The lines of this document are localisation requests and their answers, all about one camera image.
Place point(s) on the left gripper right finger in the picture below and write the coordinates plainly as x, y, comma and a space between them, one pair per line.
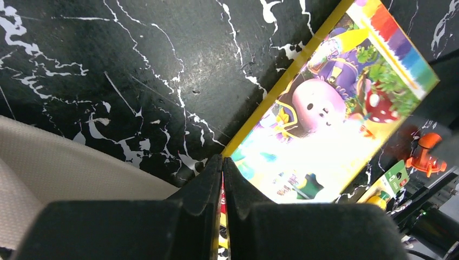
261, 229

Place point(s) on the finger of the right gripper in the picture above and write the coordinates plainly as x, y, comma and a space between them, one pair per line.
441, 106

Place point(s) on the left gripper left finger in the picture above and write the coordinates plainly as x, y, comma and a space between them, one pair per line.
183, 226

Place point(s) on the yellow crayon pack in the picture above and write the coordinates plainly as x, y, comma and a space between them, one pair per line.
337, 104

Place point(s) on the beige canvas student bag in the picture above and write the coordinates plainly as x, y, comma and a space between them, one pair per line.
38, 167

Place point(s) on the yellow item blister pack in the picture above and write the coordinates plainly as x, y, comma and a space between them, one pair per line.
387, 186

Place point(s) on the orange small toy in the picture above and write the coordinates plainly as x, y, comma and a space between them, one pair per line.
422, 160

